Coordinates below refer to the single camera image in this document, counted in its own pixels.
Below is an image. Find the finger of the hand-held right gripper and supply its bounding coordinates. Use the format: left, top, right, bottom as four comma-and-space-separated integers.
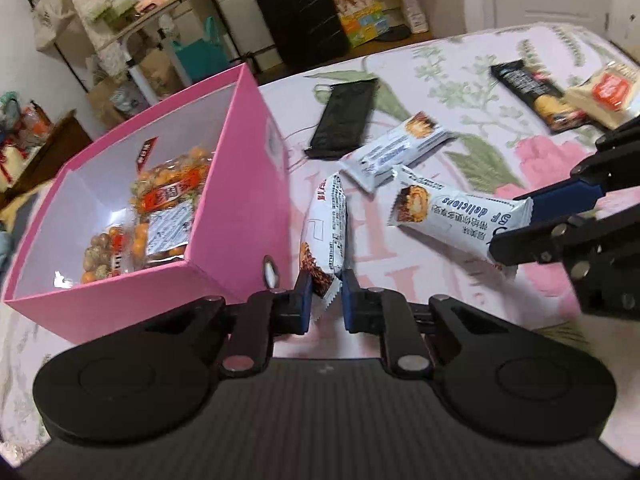
512, 120, 640, 223
487, 209, 608, 267

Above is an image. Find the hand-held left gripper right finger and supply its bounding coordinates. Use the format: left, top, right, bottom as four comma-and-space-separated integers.
341, 270, 501, 380

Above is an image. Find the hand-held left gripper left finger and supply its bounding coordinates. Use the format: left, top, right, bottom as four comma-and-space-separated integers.
142, 270, 314, 379

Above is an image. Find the white snack bar packet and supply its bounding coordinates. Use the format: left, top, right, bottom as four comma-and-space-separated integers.
387, 165, 533, 281
340, 112, 451, 193
298, 172, 348, 321

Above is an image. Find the pink cardboard box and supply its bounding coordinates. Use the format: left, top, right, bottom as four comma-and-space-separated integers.
2, 62, 296, 346

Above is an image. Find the clear mixed nut packet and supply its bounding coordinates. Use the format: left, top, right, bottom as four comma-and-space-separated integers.
130, 137, 213, 261
80, 225, 126, 286

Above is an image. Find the black biscuit packet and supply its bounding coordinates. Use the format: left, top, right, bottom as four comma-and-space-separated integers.
490, 59, 593, 135

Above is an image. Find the beige cracker packet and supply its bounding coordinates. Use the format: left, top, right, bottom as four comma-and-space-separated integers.
565, 62, 640, 131

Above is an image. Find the white plastic bag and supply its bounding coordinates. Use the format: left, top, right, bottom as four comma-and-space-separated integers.
397, 0, 431, 33

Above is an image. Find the colourful gift bag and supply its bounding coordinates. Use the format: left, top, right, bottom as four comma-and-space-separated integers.
335, 0, 391, 46

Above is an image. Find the teal shopping bag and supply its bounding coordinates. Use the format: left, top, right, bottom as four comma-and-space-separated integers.
170, 17, 231, 83

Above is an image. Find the wooden nightstand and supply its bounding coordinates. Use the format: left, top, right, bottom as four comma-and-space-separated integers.
0, 110, 93, 201

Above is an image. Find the black suitcase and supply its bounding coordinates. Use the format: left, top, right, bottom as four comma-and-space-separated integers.
253, 0, 351, 68

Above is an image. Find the folding side table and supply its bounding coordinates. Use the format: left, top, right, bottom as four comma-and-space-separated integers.
92, 0, 261, 106

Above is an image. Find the canvas tote bag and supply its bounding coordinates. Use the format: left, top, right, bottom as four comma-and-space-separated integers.
32, 0, 76, 51

